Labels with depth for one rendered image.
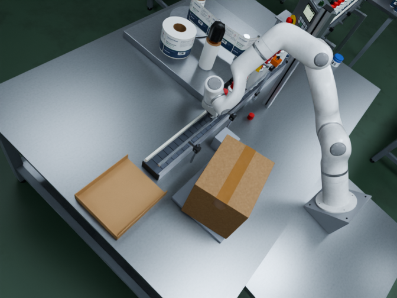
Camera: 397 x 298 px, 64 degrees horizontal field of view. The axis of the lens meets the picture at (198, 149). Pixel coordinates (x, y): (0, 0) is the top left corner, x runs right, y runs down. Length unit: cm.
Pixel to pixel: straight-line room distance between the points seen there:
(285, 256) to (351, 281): 33
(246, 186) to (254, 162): 13
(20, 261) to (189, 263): 120
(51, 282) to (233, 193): 136
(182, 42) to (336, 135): 99
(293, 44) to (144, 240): 99
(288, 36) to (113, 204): 100
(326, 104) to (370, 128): 242
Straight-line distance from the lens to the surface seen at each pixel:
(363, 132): 373
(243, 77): 138
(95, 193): 148
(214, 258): 146
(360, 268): 181
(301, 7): 176
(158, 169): 150
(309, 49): 132
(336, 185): 163
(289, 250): 162
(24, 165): 230
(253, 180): 132
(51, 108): 175
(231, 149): 136
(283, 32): 135
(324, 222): 173
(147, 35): 211
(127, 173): 153
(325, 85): 142
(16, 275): 229
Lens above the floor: 219
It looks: 54 degrees down
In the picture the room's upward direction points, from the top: 25 degrees clockwise
